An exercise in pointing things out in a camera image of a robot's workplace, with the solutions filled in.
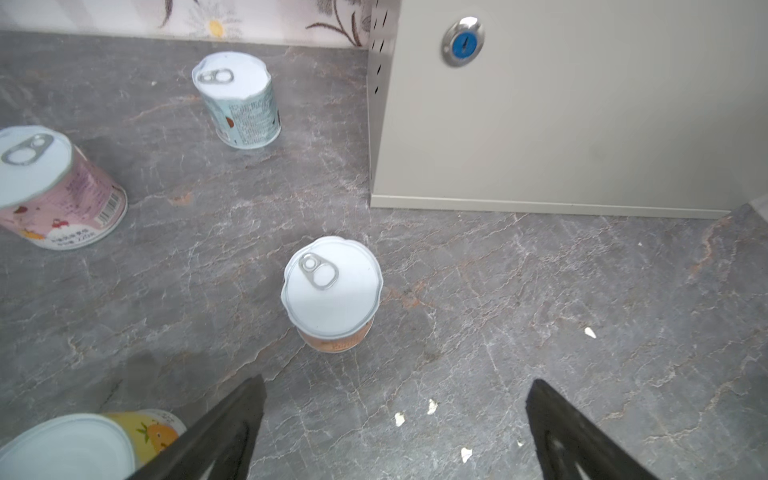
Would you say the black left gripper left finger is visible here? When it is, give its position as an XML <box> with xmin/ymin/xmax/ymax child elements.
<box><xmin>132</xmin><ymin>375</ymin><xmax>267</xmax><ymax>480</ymax></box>

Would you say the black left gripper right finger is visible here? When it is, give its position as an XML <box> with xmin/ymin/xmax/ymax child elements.
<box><xmin>526</xmin><ymin>379</ymin><xmax>655</xmax><ymax>480</ymax></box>

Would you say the yellow small can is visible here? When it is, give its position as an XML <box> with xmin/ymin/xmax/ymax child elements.
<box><xmin>1</xmin><ymin>409</ymin><xmax>186</xmax><ymax>479</ymax></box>

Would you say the orange small can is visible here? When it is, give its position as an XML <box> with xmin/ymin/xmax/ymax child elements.
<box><xmin>280</xmin><ymin>236</ymin><xmax>383</xmax><ymax>353</ymax></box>

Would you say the pink small can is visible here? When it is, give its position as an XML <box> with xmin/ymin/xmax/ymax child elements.
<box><xmin>1</xmin><ymin>126</ymin><xmax>128</xmax><ymax>251</ymax></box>

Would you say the grey metal cabinet box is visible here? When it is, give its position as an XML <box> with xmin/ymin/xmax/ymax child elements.
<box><xmin>367</xmin><ymin>1</ymin><xmax>767</xmax><ymax>219</ymax></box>

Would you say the teal small can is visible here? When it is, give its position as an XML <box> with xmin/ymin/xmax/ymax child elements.
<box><xmin>192</xmin><ymin>51</ymin><xmax>282</xmax><ymax>150</ymax></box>

